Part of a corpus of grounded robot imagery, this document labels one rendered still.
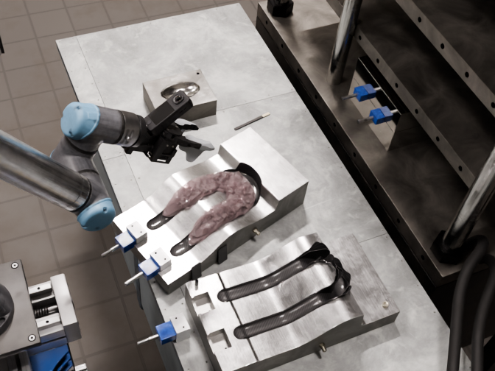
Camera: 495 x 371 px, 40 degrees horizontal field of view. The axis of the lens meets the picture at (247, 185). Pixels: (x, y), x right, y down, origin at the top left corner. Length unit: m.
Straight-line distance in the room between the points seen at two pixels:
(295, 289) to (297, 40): 1.11
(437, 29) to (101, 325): 1.63
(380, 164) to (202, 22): 0.86
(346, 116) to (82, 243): 1.24
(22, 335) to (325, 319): 0.71
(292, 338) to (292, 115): 0.84
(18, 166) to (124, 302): 1.59
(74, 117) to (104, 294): 1.47
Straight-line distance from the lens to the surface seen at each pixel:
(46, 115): 3.40
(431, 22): 1.96
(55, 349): 1.71
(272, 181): 1.96
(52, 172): 1.29
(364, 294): 1.86
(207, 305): 1.78
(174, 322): 1.77
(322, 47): 2.58
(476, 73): 1.85
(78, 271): 2.86
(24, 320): 1.60
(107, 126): 1.43
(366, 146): 2.27
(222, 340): 1.74
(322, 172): 2.14
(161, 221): 1.93
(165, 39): 2.52
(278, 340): 1.73
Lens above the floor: 2.44
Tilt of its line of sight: 52 degrees down
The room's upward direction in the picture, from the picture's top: 8 degrees clockwise
